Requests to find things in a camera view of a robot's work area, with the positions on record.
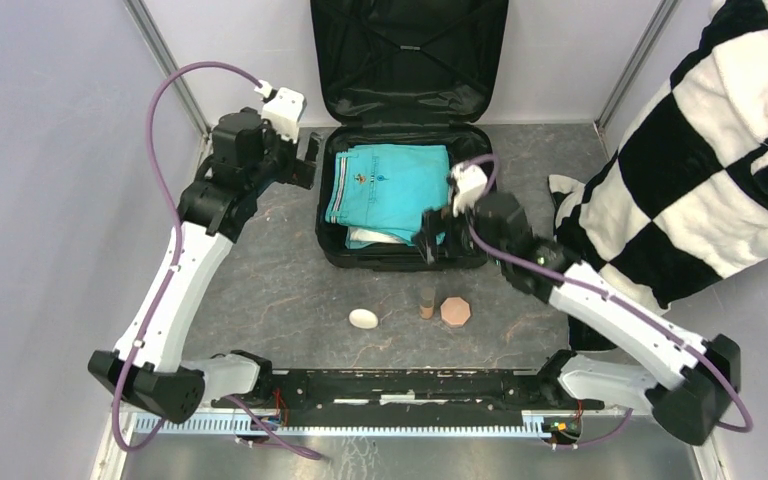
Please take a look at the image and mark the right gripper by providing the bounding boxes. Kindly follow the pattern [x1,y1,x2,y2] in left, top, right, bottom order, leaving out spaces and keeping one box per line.
[410,192,507,269]

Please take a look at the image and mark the turquoise shorts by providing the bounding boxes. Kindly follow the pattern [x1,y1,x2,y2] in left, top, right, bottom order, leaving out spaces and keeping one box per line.
[324,144,450,240]

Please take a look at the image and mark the light mint garment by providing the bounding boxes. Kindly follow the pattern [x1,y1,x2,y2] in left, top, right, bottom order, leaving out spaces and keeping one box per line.
[344,225,425,251]

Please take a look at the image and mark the white garment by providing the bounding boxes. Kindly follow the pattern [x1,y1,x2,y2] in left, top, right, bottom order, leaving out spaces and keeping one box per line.
[347,227,411,245]

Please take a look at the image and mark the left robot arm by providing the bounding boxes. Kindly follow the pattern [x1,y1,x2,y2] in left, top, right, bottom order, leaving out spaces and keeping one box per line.
[88,108,320,424]

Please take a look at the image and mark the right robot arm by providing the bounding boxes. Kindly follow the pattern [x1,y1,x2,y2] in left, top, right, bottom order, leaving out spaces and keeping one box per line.
[411,158,754,445]

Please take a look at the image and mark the small brown cylinder bottle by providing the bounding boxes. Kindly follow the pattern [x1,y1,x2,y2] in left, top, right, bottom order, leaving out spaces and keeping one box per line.
[419,287,436,320]

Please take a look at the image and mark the pink octagonal box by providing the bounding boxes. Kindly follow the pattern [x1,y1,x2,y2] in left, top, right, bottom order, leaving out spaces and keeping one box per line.
[440,297,471,328]

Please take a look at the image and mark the white oval soap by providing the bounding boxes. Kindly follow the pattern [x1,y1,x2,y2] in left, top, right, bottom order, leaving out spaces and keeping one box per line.
[348,309,380,330]

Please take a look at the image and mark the black suitcase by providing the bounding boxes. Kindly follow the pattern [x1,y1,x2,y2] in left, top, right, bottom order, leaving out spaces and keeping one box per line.
[310,1,509,272]

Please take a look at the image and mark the black white checkered blanket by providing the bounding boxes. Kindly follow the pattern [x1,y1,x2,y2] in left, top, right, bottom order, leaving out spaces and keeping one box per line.
[548,1,768,313]

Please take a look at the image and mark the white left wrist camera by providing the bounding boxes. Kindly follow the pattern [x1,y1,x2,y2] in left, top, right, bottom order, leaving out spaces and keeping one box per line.
[254,80,307,144]

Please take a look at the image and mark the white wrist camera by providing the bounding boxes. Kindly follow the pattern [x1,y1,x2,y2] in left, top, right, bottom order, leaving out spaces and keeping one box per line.
[447,162,488,217]
[254,80,307,144]

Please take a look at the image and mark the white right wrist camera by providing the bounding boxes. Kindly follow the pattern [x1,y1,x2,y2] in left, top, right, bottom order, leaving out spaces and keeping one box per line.
[447,162,488,217]

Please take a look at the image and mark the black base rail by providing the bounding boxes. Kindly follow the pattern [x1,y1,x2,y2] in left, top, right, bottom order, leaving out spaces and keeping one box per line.
[237,369,604,427]

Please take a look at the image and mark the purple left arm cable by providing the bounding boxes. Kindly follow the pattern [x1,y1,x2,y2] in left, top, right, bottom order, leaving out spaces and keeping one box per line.
[110,61,324,462]

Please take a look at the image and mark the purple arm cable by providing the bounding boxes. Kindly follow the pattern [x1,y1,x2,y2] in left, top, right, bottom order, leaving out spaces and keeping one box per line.
[453,153,755,452]
[110,61,324,462]

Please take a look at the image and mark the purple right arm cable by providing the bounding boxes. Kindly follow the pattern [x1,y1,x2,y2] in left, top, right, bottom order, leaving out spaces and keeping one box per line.
[453,153,755,452]

